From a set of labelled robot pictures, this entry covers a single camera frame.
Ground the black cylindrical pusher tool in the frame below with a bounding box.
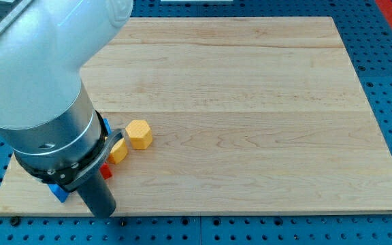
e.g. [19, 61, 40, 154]
[14, 112, 124, 218]

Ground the yellow heart block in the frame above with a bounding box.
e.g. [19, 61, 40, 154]
[107, 138, 128, 164]

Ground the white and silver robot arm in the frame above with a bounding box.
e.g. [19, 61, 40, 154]
[0, 0, 133, 218]

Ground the light wooden board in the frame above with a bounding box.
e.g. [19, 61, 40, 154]
[0, 16, 392, 217]

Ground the red block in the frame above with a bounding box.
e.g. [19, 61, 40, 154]
[99, 163, 113, 180]

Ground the blue block lower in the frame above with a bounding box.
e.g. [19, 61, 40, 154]
[48, 184, 69, 203]

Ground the blue block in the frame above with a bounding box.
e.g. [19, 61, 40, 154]
[103, 118, 112, 135]
[48, 184, 69, 203]

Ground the blue block upper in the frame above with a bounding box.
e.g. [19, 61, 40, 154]
[103, 118, 112, 135]

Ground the yellow hexagon block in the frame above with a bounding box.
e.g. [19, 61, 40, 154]
[125, 120, 153, 150]

